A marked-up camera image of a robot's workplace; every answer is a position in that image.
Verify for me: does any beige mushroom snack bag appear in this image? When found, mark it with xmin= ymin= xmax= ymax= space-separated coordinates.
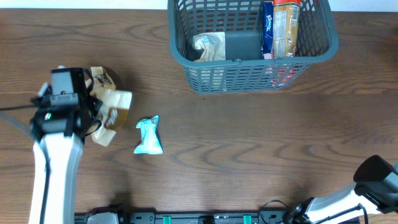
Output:
xmin=90 ymin=87 xmax=132 ymax=147

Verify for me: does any teal packet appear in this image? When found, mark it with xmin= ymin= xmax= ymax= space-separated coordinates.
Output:
xmin=134 ymin=115 xmax=164 ymax=155

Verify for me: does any beige dried mushroom bag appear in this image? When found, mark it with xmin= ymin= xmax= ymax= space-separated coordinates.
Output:
xmin=192 ymin=32 xmax=226 ymax=62

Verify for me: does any blue tissue pack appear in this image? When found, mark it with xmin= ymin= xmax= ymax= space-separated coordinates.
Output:
xmin=262 ymin=2 xmax=274 ymax=59

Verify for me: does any orange noodle packet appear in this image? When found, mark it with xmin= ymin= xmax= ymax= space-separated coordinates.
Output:
xmin=272 ymin=0 xmax=300 ymax=58

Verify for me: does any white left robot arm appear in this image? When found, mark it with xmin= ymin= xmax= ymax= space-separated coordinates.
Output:
xmin=29 ymin=67 xmax=102 ymax=223

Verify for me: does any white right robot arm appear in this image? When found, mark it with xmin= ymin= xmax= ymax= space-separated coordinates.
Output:
xmin=284 ymin=155 xmax=397 ymax=224

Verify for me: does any grey plastic basket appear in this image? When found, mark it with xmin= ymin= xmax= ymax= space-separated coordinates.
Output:
xmin=167 ymin=0 xmax=338 ymax=94

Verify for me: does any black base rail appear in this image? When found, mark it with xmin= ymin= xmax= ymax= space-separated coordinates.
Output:
xmin=74 ymin=206 xmax=291 ymax=224

